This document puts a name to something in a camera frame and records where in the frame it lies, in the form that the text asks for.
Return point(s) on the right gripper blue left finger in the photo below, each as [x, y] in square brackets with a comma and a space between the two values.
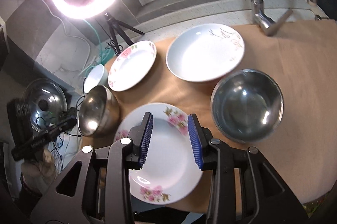
[140, 136]

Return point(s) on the light blue ceramic bowl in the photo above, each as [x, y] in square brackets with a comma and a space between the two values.
[97, 76]

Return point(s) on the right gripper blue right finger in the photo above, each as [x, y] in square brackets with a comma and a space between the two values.
[200, 141]

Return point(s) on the steel pot lid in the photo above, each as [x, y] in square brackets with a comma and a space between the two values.
[46, 103]

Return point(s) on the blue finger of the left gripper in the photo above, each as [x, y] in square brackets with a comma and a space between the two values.
[62, 126]

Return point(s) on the black tripod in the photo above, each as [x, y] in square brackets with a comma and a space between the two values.
[116, 27]

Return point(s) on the large steel bowl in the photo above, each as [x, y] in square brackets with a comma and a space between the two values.
[247, 106]

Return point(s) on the gloved left hand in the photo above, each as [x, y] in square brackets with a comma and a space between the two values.
[39, 175]

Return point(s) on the white plate red rose rim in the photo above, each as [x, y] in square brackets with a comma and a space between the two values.
[131, 66]

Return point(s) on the small steel bowl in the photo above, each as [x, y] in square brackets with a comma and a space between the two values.
[99, 113]

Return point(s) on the white plate grey branch pattern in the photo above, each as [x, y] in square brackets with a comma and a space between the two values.
[205, 52]

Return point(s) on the chrome faucet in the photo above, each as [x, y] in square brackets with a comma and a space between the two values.
[267, 25]

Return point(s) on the white plate pink flowers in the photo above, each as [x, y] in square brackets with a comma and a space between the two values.
[170, 172]

